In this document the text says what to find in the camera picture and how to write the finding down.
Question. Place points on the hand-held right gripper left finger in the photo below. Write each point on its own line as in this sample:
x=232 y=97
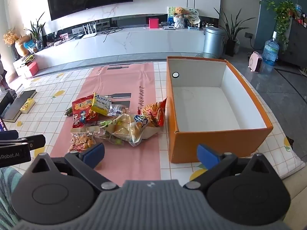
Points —
x=94 y=151

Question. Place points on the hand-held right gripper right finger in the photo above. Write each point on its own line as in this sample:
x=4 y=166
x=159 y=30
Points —
x=206 y=155

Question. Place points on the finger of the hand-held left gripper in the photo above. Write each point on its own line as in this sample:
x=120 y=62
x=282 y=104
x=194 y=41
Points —
x=36 y=141
x=9 y=134

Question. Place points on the small clear cookie packet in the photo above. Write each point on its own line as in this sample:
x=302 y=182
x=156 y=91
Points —
x=80 y=140

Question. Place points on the orange cardboard box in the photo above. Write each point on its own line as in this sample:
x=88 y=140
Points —
x=215 y=136

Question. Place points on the large clear puffed snack bag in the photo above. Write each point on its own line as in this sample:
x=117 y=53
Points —
x=124 y=127

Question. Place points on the red cartoon snack packet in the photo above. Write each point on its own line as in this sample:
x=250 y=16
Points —
x=82 y=112

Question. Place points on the green sausage stick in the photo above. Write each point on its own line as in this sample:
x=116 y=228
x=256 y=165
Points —
x=69 y=111

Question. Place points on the yellow snack packet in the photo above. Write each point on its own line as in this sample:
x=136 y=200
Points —
x=100 y=104

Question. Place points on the orange-red noodle snack packet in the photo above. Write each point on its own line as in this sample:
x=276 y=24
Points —
x=153 y=112

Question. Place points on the black book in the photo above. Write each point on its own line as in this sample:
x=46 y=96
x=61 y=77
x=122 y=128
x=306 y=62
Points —
x=18 y=104

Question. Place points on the small yellow box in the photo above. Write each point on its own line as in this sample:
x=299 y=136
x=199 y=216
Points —
x=27 y=105

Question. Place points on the teal striped clothing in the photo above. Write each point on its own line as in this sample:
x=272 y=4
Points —
x=8 y=191

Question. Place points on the checkered lemon tablecloth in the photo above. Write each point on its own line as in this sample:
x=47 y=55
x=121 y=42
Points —
x=55 y=95

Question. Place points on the red storage box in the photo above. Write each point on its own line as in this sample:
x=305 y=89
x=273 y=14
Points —
x=33 y=68

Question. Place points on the pink printed mat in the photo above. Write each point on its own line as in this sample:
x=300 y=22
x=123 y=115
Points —
x=134 y=86

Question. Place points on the orange round vase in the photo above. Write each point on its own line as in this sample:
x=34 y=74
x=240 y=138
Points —
x=22 y=48

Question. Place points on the blue tissue pack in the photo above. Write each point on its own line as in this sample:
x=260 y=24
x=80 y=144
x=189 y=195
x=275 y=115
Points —
x=30 y=45

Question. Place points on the dried yellow flowers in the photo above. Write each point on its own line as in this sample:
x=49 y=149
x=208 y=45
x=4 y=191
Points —
x=10 y=37

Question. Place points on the green plant in glass vase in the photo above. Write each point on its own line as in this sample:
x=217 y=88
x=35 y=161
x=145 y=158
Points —
x=38 y=33

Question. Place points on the pink space heater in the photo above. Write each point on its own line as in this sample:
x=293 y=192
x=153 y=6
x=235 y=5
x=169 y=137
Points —
x=255 y=62

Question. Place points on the white marble TV cabinet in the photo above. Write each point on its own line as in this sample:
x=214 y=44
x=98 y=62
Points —
x=120 y=45

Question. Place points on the silver trash can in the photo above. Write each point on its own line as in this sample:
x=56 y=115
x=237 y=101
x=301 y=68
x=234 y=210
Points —
x=213 y=43

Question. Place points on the white router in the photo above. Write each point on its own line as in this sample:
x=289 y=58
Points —
x=89 y=34

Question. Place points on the blue water jug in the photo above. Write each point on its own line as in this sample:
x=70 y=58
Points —
x=270 y=50

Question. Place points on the long-leaf potted plant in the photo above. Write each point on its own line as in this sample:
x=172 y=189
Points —
x=231 y=33

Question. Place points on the white flat scale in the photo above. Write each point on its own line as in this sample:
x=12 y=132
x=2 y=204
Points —
x=169 y=27

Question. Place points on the pink square box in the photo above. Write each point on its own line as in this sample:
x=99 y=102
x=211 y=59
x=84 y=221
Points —
x=153 y=22

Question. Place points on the teddy bear in white pot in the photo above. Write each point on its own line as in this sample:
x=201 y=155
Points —
x=179 y=16

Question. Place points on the round paper fan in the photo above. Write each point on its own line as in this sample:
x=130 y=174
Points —
x=193 y=14

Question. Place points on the dark side cabinet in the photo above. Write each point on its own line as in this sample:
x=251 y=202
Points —
x=296 y=43

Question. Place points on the standing landscape picture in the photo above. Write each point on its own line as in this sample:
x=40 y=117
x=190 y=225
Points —
x=170 y=14

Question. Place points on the trailing ivy plant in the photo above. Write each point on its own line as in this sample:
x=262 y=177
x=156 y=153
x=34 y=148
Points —
x=283 y=14

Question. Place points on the small photo frame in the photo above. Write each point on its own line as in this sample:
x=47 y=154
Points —
x=64 y=37

